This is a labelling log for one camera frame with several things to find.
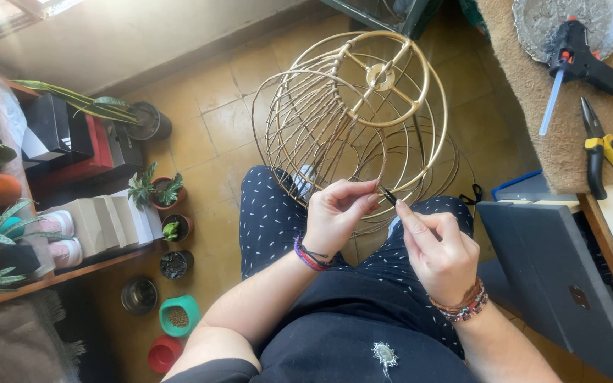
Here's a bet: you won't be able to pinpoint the wooden shelf with plants and boxes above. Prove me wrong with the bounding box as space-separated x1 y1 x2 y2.
0 64 165 316

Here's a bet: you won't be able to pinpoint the yellow black pliers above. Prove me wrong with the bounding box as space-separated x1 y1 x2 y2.
580 96 613 201

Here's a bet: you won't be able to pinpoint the white shoe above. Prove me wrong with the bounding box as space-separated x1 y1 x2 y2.
292 164 316 202

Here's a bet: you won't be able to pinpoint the silver embossed tray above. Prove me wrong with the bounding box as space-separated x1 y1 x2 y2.
512 0 613 63

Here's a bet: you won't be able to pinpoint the person's right hand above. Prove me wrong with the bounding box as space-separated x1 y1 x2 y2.
395 199 481 307

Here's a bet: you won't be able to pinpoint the black glue gun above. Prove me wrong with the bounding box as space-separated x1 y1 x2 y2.
539 16 613 137

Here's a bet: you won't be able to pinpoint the green pet food bowl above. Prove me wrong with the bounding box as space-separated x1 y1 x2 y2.
158 295 201 338

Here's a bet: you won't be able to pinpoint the silver stone pendant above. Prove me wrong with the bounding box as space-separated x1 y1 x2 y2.
371 342 399 382

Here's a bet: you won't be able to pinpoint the small black pot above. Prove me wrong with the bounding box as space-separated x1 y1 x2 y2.
159 250 195 281

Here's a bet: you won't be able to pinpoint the brown fringed rug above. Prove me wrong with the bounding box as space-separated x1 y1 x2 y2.
0 290 87 383

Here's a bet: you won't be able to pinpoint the purple red woven bracelets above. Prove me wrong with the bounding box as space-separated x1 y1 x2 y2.
293 235 335 272

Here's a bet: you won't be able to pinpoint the small brown pot with succulent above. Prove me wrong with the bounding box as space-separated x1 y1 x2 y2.
161 213 195 243

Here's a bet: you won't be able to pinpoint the red bowl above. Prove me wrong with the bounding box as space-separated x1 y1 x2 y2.
147 335 184 374

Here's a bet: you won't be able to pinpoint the metal bowl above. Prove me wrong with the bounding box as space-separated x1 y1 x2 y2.
121 276 159 317

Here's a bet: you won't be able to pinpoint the blue handled case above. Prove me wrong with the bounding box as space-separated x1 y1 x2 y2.
492 169 552 203

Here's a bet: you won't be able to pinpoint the grey wooden drawer box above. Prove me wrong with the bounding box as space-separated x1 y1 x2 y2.
476 200 613 383

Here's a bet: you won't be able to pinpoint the terracotta pot with green plant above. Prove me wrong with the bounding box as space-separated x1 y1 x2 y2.
127 162 188 211

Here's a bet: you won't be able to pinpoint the navy dotted trousers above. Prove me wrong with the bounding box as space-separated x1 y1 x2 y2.
238 165 475 362

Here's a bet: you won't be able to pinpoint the gold wire lampshade frame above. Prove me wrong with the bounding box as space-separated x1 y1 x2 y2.
251 30 449 215

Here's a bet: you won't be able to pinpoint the black scissors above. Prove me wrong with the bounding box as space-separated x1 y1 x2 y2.
459 183 484 206

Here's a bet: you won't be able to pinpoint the black pot with long-leaved plant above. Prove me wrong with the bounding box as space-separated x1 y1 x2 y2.
13 79 173 143

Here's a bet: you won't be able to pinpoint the black shirt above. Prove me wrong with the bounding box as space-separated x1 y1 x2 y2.
164 270 479 383

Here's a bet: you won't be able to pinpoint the brown carpet mat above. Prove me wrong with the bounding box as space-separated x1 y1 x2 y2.
475 0 613 195

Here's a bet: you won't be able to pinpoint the brown beaded bracelets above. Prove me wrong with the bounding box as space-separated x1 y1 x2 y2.
428 276 490 323

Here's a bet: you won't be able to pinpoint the person's left hand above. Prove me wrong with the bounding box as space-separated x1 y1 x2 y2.
305 179 383 262

